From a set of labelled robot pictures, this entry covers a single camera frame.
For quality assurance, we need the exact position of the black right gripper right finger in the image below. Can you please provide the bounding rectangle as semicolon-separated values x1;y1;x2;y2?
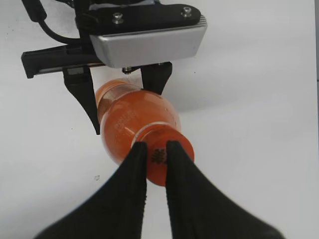
165;141;284;239

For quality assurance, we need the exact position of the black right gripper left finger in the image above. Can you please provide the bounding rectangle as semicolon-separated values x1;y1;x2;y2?
36;142;147;239

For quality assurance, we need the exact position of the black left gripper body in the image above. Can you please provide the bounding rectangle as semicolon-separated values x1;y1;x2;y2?
21;0;104;79

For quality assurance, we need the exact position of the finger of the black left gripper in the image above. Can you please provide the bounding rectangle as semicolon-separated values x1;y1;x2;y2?
62;66;100;135
141;62;172;95

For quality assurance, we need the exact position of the orange soda plastic bottle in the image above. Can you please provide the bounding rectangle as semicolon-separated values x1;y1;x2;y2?
95;79;181;164

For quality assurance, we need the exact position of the orange bottle cap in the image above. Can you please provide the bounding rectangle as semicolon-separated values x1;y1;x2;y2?
138;124;195;186

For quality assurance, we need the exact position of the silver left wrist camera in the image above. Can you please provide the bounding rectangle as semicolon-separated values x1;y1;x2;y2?
75;0;207;68

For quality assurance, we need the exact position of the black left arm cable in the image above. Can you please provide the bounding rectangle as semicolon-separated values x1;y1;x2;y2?
21;0;83;45

